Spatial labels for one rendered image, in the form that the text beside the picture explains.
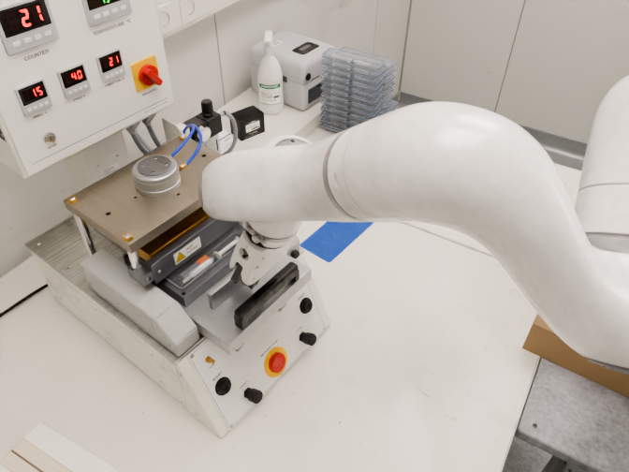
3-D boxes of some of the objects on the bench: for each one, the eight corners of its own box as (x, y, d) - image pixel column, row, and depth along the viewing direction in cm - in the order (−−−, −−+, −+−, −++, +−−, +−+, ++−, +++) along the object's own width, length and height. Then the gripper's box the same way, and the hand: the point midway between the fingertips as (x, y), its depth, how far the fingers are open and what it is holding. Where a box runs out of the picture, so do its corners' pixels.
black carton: (230, 133, 166) (228, 113, 161) (254, 124, 170) (253, 104, 165) (241, 141, 162) (240, 121, 158) (265, 131, 167) (264, 111, 162)
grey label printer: (249, 92, 185) (245, 44, 173) (285, 71, 197) (285, 25, 185) (305, 114, 174) (305, 65, 163) (340, 91, 186) (343, 44, 175)
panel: (228, 431, 99) (185, 356, 91) (326, 328, 116) (297, 258, 108) (235, 435, 97) (192, 359, 89) (332, 330, 115) (304, 258, 107)
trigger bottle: (259, 102, 180) (255, 29, 163) (284, 102, 180) (282, 29, 163) (258, 116, 173) (253, 40, 156) (283, 115, 174) (281, 40, 157)
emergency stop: (270, 375, 106) (263, 360, 104) (284, 361, 108) (276, 346, 106) (275, 377, 105) (269, 361, 103) (288, 363, 107) (282, 348, 105)
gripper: (285, 183, 85) (261, 244, 99) (216, 233, 76) (202, 291, 91) (319, 213, 83) (290, 271, 98) (255, 268, 75) (233, 322, 89)
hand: (250, 275), depth 93 cm, fingers closed, pressing on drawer
